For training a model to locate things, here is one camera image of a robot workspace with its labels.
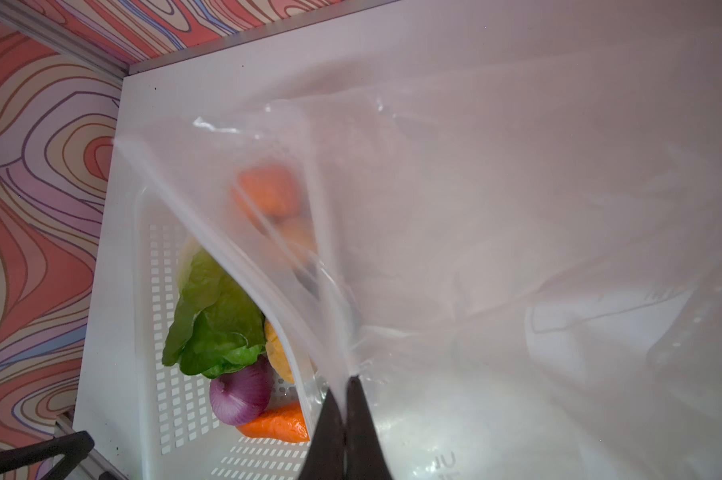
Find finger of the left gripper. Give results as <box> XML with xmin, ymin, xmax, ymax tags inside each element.
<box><xmin>0</xmin><ymin>431</ymin><xmax>94</xmax><ymax>480</ymax></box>

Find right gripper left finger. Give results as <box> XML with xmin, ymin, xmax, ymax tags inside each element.
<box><xmin>297</xmin><ymin>390</ymin><xmax>345</xmax><ymax>480</ymax></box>

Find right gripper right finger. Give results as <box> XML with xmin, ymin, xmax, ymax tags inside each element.
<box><xmin>345</xmin><ymin>376</ymin><xmax>392</xmax><ymax>480</ymax></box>

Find tan toy potato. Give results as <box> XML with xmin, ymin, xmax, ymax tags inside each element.
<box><xmin>264</xmin><ymin>320</ymin><xmax>295</xmax><ymax>384</ymax></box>

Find white plastic perforated basket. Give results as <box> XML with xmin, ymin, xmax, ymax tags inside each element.
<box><xmin>133</xmin><ymin>189</ymin><xmax>309</xmax><ymax>479</ymax></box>

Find clear zip top bag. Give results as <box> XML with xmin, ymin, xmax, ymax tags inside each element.
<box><xmin>116</xmin><ymin>27</ymin><xmax>722</xmax><ymax>479</ymax></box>

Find orange toy pumpkin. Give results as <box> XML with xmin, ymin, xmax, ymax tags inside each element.
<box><xmin>230</xmin><ymin>164</ymin><xmax>302</xmax><ymax>223</ymax></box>

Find orange toy carrot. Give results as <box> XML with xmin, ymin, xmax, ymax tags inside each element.
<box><xmin>237</xmin><ymin>402</ymin><xmax>310</xmax><ymax>443</ymax></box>

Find purple toy onion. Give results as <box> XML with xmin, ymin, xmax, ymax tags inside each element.
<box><xmin>209</xmin><ymin>357</ymin><xmax>273</xmax><ymax>426</ymax></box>

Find green toy lettuce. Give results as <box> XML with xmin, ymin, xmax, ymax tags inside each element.
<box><xmin>161</xmin><ymin>248</ymin><xmax>266</xmax><ymax>380</ymax></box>

